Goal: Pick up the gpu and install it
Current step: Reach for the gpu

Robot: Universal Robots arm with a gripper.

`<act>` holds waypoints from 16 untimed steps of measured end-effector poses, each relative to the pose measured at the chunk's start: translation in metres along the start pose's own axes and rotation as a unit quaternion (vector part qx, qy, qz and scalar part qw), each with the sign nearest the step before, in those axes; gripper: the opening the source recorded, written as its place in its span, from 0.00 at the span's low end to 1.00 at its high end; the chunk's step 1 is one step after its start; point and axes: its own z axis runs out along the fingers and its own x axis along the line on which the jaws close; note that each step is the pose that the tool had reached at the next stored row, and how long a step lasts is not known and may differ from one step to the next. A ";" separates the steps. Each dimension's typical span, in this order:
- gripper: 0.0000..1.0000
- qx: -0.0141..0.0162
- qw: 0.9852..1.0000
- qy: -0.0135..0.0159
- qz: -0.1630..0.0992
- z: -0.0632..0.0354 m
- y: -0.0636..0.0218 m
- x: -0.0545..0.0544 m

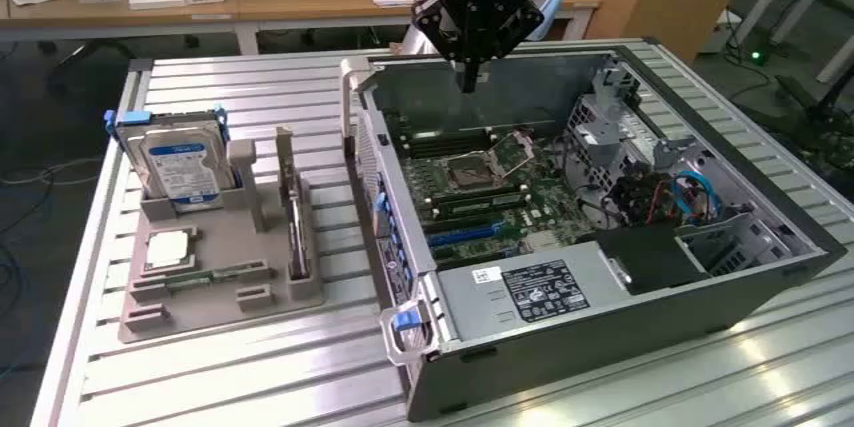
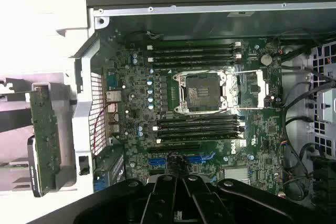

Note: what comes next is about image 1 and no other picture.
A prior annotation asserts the white device beside cabinet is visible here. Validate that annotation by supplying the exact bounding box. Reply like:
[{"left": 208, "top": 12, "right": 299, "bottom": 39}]
[{"left": 696, "top": 9, "right": 743, "bottom": 58}]

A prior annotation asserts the green RAM stick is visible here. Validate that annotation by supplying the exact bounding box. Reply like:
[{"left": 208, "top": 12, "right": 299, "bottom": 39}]
[{"left": 162, "top": 266, "right": 259, "bottom": 291}]

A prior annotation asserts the blue wire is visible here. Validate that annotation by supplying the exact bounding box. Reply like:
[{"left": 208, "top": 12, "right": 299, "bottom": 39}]
[{"left": 671, "top": 171, "right": 720, "bottom": 226}]

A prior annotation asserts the black floor stand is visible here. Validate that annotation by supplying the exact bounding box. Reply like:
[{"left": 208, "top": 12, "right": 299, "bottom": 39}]
[{"left": 772, "top": 74, "right": 854, "bottom": 173}]

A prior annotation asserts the blue expansion slot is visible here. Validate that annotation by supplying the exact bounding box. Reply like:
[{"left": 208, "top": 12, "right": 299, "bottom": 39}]
[{"left": 425, "top": 224, "right": 512, "bottom": 248}]

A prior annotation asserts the metal disk bay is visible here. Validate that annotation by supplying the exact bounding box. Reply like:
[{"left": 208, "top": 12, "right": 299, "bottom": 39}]
[{"left": 672, "top": 211, "right": 812, "bottom": 278}]

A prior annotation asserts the CPU socket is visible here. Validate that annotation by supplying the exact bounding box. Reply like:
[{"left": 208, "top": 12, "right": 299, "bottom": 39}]
[{"left": 444, "top": 151, "right": 505, "bottom": 188}]

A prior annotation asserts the graphics card with metal bracket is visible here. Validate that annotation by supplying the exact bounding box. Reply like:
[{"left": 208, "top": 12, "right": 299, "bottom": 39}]
[{"left": 272, "top": 125, "right": 315, "bottom": 282}]

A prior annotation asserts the installed RAM stick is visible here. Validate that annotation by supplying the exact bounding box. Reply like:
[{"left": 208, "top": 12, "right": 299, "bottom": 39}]
[
  {"left": 425, "top": 185, "right": 528, "bottom": 209},
  {"left": 433, "top": 194, "right": 532, "bottom": 222}
]

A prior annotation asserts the blue card retainer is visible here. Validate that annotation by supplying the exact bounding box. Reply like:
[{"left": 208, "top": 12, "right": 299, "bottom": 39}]
[{"left": 371, "top": 190, "right": 401, "bottom": 273}]

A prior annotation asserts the silver CPU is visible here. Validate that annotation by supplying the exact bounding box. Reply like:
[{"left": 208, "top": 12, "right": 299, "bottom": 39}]
[{"left": 144, "top": 232, "right": 192, "bottom": 271}]

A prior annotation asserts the metal socket cover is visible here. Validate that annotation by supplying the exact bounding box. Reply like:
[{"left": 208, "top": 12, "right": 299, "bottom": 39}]
[{"left": 489, "top": 129, "right": 539, "bottom": 181}]

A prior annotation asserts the grey parts rack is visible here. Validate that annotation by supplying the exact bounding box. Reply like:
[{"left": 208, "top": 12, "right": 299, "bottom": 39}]
[{"left": 117, "top": 139, "right": 328, "bottom": 346}]

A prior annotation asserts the black open PC case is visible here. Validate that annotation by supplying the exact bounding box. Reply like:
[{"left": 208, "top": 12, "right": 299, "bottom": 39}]
[{"left": 337, "top": 44, "right": 850, "bottom": 423}]

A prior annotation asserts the wooden desk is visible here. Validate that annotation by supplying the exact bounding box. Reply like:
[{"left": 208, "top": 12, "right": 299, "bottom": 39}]
[{"left": 0, "top": 0, "right": 601, "bottom": 56}]

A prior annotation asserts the black plastic shroud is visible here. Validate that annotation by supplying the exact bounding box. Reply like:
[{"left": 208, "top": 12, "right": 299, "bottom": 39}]
[{"left": 592, "top": 226, "right": 712, "bottom": 296}]

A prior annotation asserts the hard disk in blue carrier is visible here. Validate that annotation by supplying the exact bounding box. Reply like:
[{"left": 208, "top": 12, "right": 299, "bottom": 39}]
[{"left": 102, "top": 105, "right": 236, "bottom": 213}]

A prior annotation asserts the grey power supply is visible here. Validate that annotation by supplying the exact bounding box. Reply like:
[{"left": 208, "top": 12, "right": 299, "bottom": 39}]
[{"left": 432, "top": 241, "right": 632, "bottom": 343}]

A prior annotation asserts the metal drive cage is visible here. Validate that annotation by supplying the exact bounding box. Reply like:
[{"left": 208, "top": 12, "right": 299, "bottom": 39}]
[{"left": 563, "top": 91, "right": 708, "bottom": 193}]

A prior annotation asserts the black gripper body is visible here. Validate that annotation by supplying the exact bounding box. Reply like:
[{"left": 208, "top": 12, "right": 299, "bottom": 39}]
[{"left": 439, "top": 0, "right": 536, "bottom": 63}]

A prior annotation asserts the silver chipset heatsink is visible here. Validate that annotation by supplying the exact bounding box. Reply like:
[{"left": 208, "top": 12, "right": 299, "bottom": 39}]
[{"left": 523, "top": 232, "right": 563, "bottom": 254}]

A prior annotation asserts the green motherboard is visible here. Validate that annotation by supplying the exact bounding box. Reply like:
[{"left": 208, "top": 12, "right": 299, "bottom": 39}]
[{"left": 383, "top": 114, "right": 588, "bottom": 271}]

